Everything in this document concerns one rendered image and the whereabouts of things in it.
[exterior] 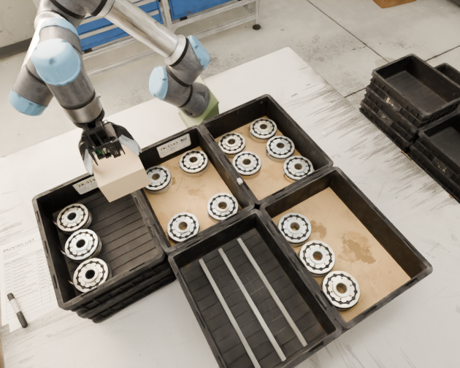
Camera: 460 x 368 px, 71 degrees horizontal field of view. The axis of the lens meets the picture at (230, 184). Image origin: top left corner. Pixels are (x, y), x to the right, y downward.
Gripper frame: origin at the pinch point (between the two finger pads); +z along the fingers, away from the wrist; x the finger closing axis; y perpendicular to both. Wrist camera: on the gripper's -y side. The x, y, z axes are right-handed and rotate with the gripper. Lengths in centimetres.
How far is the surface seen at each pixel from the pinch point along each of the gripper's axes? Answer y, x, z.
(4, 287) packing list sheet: -2, -53, 40
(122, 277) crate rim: 24.3, -11.6, 16.9
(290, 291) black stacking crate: 47, 28, 27
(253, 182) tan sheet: 9.9, 37.9, 27.0
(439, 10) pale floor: -117, 315, 111
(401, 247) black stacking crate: 53, 61, 19
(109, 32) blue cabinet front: -187, 26, 73
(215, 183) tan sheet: 3.5, 26.1, 27.0
